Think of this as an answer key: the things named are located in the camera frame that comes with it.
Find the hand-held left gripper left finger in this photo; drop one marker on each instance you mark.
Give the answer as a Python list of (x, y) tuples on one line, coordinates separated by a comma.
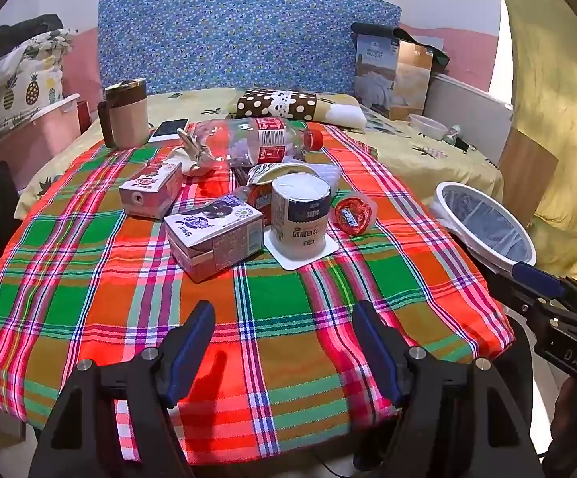
[(193, 343)]

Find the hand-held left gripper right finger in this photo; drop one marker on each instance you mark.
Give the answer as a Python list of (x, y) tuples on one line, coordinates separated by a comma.
[(375, 353)]

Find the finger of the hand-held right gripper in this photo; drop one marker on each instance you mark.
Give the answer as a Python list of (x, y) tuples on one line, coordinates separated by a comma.
[(537, 276), (517, 296)]

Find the white trash bin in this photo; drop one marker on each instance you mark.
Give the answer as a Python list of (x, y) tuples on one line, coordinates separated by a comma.
[(487, 229)]

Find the purple milk carton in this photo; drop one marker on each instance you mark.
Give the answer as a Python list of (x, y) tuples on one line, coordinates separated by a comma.
[(218, 244)]

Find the red jelly cup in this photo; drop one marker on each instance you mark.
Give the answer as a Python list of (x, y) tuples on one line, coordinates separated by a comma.
[(353, 214)]

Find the pink milk carton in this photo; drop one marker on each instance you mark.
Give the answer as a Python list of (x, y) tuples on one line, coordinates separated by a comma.
[(149, 191)]

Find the white yogurt cup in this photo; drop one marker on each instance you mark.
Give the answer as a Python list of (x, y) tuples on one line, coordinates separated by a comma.
[(298, 214)]

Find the clear plastic bottle red label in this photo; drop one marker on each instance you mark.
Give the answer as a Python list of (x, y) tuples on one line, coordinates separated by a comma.
[(268, 142)]

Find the wooden board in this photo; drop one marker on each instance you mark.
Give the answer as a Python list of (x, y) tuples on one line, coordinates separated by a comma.
[(527, 169)]

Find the plaid cloth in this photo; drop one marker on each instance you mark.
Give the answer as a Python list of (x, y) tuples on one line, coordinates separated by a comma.
[(94, 284)]

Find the black face mask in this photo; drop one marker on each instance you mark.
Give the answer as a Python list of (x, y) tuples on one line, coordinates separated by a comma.
[(465, 145)]

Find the small green bottle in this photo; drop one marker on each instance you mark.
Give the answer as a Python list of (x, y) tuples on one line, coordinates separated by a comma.
[(451, 135)]

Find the yellow printed bedsheet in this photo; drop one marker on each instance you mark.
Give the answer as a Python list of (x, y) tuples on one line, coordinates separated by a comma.
[(408, 159)]

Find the crumpled white paper wrapper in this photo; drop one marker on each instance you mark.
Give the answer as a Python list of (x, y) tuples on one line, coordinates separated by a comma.
[(193, 162)]

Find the white plastic bowl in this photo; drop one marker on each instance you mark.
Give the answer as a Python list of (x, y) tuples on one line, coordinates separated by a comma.
[(427, 127)]

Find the white cabinet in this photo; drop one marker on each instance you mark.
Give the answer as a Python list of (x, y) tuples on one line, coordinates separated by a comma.
[(467, 104)]

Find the yellow curtain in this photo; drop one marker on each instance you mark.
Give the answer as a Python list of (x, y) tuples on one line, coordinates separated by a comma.
[(557, 84)]

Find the white smartphone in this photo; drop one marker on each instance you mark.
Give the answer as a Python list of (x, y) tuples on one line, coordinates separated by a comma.
[(169, 129)]

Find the beige mug with brown lid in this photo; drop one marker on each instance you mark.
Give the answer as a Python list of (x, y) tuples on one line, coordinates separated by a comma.
[(129, 119)]

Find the cardboard quilt box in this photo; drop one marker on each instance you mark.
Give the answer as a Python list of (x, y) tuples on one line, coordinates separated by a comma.
[(388, 79)]

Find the polka dot patchwork pillow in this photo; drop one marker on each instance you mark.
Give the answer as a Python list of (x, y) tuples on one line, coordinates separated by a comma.
[(273, 104)]

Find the dark red box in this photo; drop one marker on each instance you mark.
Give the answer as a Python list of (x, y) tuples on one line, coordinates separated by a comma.
[(83, 114)]

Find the pink storage box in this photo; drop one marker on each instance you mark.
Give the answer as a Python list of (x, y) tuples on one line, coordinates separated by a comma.
[(44, 134)]

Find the pineapple print bedding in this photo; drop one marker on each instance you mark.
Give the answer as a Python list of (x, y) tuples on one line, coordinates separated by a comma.
[(34, 79)]

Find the blue floral headboard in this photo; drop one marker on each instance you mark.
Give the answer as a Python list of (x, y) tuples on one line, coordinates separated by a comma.
[(243, 35)]

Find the dark cloth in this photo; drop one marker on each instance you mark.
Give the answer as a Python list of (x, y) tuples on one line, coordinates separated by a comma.
[(24, 35)]

